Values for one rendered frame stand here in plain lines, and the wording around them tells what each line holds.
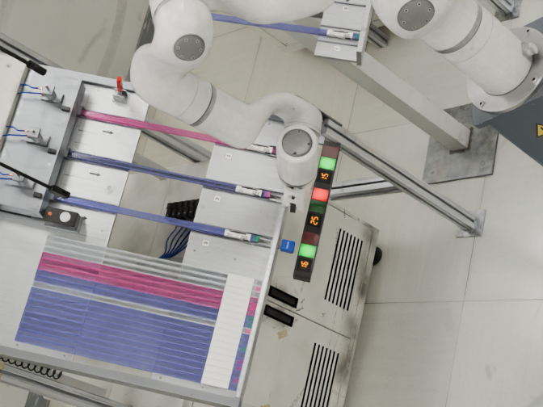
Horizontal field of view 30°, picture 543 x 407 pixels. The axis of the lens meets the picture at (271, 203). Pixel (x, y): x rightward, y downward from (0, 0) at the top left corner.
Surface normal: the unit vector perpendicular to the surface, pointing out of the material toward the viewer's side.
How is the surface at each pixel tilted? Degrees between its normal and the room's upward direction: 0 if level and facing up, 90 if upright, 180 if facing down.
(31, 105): 44
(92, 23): 90
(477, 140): 0
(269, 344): 90
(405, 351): 0
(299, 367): 90
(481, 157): 0
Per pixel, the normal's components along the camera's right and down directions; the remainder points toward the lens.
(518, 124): -0.04, 0.86
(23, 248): -0.03, -0.34
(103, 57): 0.68, -0.09
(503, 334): -0.69, -0.39
